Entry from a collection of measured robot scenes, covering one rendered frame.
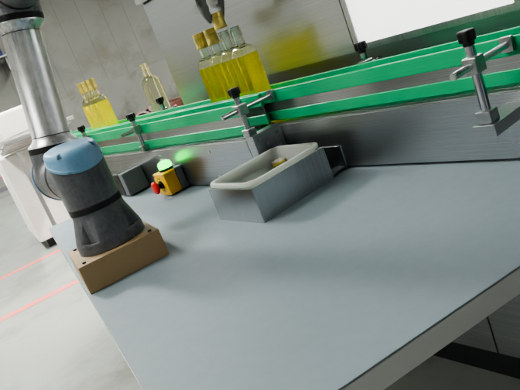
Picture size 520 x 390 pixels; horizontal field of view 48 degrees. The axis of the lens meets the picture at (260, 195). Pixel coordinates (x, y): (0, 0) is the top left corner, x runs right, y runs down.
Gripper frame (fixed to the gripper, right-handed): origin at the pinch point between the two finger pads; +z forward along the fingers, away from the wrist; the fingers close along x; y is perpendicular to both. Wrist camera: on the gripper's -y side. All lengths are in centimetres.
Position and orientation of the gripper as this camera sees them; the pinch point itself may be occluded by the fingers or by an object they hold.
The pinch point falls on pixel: (216, 15)
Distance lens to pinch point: 165.9
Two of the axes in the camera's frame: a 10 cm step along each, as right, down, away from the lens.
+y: -5.7, -0.3, 8.2
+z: 3.5, 9.0, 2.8
